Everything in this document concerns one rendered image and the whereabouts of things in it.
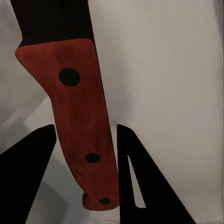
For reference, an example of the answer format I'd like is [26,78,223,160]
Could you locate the parer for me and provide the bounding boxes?
[10,0,119,211]

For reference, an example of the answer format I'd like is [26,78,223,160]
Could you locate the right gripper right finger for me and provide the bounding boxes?
[117,124,196,224]

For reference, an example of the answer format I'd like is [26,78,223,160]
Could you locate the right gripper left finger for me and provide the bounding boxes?
[0,124,56,224]

